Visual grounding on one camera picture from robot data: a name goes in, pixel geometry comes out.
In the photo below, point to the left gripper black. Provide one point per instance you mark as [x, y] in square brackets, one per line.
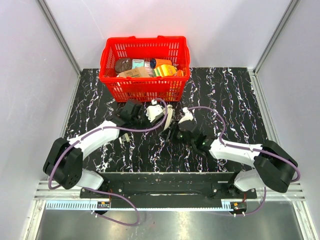
[148, 123]

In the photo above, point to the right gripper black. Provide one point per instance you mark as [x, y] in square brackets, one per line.
[170, 135]

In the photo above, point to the beige staple remover tool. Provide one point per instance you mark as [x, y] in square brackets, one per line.
[169, 118]

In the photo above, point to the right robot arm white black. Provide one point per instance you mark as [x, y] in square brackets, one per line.
[271, 166]

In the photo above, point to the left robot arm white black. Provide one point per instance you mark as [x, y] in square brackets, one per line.
[66, 155]

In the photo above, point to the brown cardboard box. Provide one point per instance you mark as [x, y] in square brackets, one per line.
[139, 72]

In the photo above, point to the red plastic shopping basket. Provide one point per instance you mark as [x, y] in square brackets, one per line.
[169, 89]

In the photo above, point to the teal white small box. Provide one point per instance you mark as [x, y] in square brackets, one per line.
[137, 63]

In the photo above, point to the yellow green snack pack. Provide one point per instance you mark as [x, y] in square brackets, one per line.
[165, 70]

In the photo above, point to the brown round cookie pack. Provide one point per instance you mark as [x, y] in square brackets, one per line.
[123, 64]

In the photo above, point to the orange bottle blue cap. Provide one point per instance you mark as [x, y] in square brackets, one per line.
[156, 62]

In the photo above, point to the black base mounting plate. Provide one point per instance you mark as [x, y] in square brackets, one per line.
[215, 185]

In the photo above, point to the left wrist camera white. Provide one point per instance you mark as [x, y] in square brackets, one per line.
[154, 112]

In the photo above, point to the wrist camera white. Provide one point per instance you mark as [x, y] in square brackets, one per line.
[187, 116]
[154, 112]

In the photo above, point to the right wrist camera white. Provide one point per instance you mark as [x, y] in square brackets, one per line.
[187, 116]

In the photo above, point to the aluminium frame rail front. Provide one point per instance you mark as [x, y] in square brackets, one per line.
[82, 199]

